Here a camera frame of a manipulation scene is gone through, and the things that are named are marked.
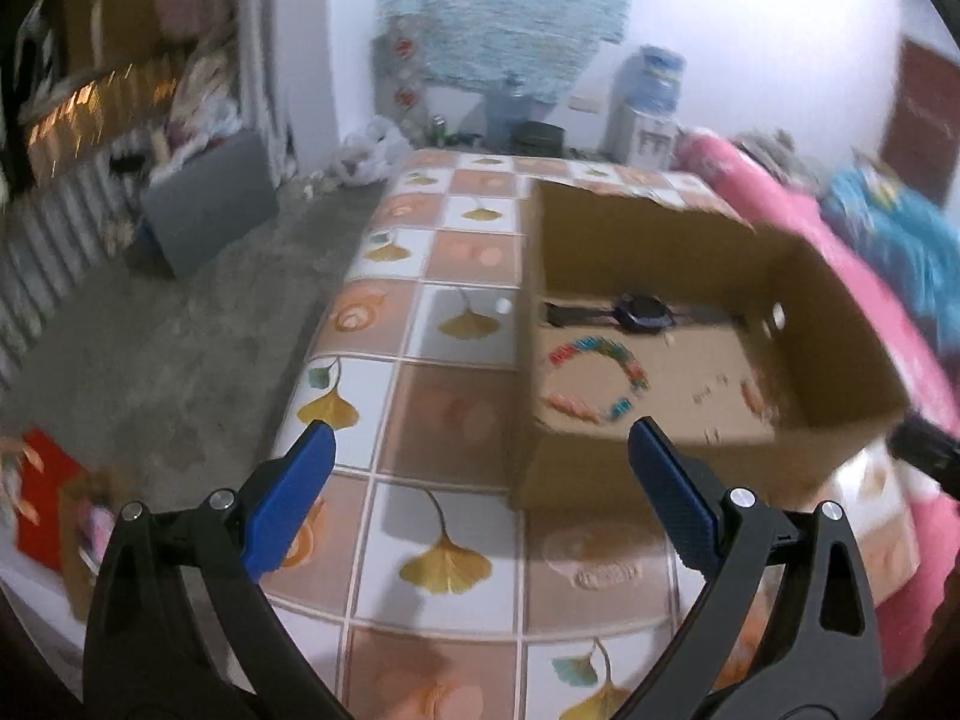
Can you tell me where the pink floral blanket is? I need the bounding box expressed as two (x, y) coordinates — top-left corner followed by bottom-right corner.
(671, 131), (960, 676)

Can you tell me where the black wristwatch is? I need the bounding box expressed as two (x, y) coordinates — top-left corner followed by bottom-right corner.
(544, 292), (743, 332)

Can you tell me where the black pot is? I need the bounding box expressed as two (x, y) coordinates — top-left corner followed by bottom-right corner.
(510, 120), (565, 157)

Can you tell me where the white water dispenser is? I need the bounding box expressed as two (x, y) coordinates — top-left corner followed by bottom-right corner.
(604, 101), (676, 170)

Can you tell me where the red box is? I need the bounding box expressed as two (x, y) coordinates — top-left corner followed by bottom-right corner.
(15, 427), (113, 616)

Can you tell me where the blue water dispenser bottle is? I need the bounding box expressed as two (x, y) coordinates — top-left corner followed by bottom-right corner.
(626, 45), (687, 117)

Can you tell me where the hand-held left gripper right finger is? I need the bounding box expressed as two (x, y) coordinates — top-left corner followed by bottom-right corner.
(626, 416), (886, 720)

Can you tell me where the multicoloured bead bracelet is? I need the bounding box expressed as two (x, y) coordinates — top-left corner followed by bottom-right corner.
(541, 337), (652, 425)

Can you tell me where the blue patterned clothing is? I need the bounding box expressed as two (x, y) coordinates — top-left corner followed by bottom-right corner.
(821, 161), (960, 350)

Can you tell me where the dark red wall hanging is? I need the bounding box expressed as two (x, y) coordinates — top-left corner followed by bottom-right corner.
(881, 37), (960, 200)

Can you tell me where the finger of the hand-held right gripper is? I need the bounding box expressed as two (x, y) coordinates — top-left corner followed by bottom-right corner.
(889, 409), (960, 500)

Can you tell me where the brown cardboard box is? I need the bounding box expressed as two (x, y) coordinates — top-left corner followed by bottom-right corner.
(510, 178), (912, 512)

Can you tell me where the blue water jug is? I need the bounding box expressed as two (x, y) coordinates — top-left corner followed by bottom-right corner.
(484, 75), (541, 151)

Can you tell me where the grey floral cloth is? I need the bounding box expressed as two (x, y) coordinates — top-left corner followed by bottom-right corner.
(375, 19), (432, 143)

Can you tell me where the cluttered lit shelf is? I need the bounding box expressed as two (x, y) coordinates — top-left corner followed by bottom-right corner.
(0, 0), (248, 188)

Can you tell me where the white plastic bag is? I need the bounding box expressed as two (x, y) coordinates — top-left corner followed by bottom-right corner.
(326, 118), (413, 187)

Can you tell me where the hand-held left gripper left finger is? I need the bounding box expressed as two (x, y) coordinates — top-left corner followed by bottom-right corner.
(82, 420), (353, 720)

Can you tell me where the grey box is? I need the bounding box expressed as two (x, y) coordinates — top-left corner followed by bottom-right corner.
(141, 127), (280, 278)

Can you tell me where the teal hanging cloth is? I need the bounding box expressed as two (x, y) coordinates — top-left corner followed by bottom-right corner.
(375, 0), (635, 102)

